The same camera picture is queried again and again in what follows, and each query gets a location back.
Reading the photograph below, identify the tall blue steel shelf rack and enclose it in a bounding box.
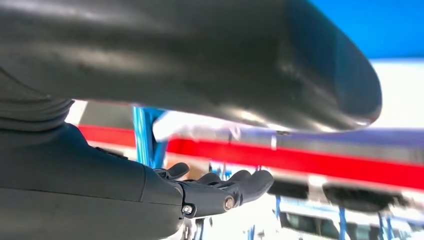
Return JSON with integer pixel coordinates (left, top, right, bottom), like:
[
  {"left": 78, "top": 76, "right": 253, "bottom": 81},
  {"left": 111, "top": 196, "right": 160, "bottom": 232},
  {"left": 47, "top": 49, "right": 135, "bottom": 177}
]
[{"left": 132, "top": 105, "right": 169, "bottom": 170}]

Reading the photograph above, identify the small black device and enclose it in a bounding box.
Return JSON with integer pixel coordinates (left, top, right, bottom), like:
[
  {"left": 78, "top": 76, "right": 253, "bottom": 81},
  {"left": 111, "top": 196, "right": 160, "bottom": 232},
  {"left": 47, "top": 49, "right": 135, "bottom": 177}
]
[{"left": 267, "top": 180, "right": 310, "bottom": 200}]

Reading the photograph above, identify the low blue steel workbench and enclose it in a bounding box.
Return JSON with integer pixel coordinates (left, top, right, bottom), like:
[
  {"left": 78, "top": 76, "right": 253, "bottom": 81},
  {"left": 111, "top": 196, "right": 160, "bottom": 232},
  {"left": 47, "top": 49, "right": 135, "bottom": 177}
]
[{"left": 308, "top": 0, "right": 424, "bottom": 61}]

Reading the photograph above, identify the black headset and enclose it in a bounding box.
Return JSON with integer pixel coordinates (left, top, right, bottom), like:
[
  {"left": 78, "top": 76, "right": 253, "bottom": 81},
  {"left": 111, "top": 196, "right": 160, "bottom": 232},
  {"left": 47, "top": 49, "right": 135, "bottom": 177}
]
[{"left": 322, "top": 183, "right": 409, "bottom": 214}]

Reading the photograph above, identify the red barrier belt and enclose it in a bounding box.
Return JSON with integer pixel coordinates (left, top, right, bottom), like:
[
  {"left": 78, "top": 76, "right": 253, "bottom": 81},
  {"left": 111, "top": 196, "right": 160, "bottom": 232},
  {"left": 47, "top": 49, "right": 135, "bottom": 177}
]
[{"left": 77, "top": 124, "right": 424, "bottom": 191}]

